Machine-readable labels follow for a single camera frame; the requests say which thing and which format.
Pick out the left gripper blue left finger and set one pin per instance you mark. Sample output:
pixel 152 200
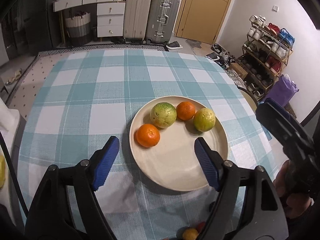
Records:
pixel 94 171

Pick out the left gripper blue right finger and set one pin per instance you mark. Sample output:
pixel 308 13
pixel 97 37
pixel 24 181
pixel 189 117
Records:
pixel 212 164

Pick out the green guava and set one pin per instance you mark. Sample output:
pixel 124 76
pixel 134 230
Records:
pixel 204 119

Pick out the large orange mandarin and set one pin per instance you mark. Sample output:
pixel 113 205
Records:
pixel 147 135

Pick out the small orange mandarin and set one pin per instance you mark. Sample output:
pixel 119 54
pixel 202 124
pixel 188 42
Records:
pixel 185 110

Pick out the red tomato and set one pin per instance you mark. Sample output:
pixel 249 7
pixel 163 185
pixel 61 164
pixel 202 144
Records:
pixel 200 226

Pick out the yellow-green guava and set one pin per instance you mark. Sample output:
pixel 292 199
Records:
pixel 163 115

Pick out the small yellow fruit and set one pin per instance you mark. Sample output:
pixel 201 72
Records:
pixel 190 234

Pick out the cream round plate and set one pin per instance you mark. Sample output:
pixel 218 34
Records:
pixel 172 163

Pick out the purple plastic bag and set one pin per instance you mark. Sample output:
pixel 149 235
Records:
pixel 282 91

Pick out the teal checkered tablecloth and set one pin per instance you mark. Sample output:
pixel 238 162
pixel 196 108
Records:
pixel 90 96

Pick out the round black-rimmed stool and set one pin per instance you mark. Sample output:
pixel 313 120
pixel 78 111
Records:
pixel 249 98

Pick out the shoe rack with shoes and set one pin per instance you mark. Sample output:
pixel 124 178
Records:
pixel 266 53

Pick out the woven laundry basket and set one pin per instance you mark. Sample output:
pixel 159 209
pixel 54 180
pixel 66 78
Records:
pixel 79 28

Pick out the white drawer desk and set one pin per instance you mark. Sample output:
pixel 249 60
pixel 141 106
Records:
pixel 106 15

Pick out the wooden door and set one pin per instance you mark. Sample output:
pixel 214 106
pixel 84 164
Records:
pixel 201 20

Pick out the silver suitcase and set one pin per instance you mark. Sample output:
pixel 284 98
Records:
pixel 161 20

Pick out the beige suitcase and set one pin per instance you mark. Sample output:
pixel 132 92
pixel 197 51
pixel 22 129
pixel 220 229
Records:
pixel 136 19

